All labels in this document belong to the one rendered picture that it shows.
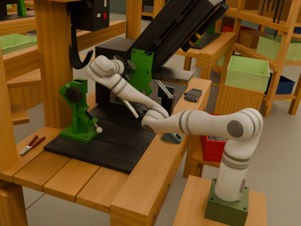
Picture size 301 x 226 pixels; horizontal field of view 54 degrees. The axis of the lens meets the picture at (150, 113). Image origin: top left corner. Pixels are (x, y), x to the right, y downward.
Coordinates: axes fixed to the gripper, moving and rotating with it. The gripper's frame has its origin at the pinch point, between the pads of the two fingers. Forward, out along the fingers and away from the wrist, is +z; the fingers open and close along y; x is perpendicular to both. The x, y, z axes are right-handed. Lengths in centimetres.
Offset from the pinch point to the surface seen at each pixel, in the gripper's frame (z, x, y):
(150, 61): 3.8, -10.3, -3.6
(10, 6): 612, 404, 500
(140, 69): 3.8, -3.9, -4.0
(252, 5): 353, -105, 37
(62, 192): -50, 31, -33
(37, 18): -26.6, 13.1, 35.0
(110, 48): 10.0, 5.2, 16.3
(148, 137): -4.7, 9.5, -34.3
